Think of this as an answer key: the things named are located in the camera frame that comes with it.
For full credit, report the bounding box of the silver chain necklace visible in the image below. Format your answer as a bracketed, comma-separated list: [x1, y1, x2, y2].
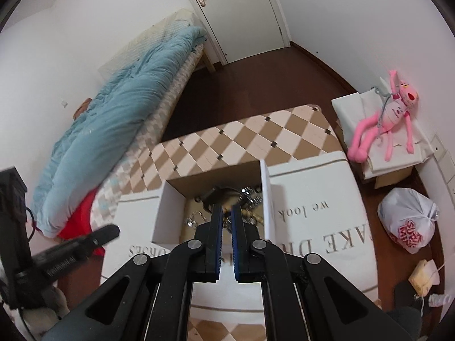
[183, 211, 208, 228]

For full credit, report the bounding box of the white plastic bag red print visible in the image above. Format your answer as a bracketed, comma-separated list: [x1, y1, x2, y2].
[377, 188, 439, 254]

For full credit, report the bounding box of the cardboard box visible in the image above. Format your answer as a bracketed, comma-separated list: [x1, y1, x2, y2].
[152, 159, 285, 253]

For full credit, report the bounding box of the cream paper bag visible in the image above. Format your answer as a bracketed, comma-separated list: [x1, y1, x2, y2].
[409, 259, 441, 296]

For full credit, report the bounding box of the black smart band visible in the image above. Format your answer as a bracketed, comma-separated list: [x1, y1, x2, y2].
[202, 185, 242, 208]

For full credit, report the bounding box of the checkered printed tablecloth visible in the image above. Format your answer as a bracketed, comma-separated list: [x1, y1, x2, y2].
[101, 105, 379, 341]

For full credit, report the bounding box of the white door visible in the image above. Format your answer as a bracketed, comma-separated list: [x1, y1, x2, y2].
[178, 0, 292, 65]

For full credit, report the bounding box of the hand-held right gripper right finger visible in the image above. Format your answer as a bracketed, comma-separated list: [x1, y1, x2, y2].
[231, 203, 423, 341]

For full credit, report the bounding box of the brown plush toy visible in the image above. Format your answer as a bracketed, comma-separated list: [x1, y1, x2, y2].
[73, 97, 94, 119]

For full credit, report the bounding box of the silver chain bracelet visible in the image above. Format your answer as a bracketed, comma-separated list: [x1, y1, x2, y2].
[240, 185, 264, 208]

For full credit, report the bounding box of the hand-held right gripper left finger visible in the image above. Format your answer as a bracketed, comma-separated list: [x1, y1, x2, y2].
[41, 203, 224, 341]

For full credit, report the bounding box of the light blue duvet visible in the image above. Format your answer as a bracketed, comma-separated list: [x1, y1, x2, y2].
[30, 26, 207, 238]

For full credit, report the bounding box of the grey wire hanger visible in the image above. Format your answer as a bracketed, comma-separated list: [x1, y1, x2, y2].
[371, 86, 397, 128]

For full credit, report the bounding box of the pale grey fuzzy cloth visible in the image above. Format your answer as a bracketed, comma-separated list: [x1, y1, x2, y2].
[20, 286, 70, 340]

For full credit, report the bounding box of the white cloth covered box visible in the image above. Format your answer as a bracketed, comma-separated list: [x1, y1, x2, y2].
[331, 92, 436, 189]

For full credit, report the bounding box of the pink plush toy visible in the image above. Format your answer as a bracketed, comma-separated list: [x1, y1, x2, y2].
[347, 70, 420, 163]

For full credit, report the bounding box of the white coiled cable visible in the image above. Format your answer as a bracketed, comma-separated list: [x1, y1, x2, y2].
[428, 293, 451, 308]

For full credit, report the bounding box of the wooden bead bracelet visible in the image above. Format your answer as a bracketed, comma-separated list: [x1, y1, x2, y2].
[222, 208, 265, 228]

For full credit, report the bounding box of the bed with checked sheet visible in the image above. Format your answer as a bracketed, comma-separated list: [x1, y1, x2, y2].
[90, 8, 217, 228]

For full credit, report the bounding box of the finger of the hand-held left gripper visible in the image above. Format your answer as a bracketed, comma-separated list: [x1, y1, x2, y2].
[76, 224, 120, 254]

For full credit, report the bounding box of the red blanket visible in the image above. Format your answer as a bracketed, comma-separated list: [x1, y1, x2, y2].
[57, 188, 107, 256]

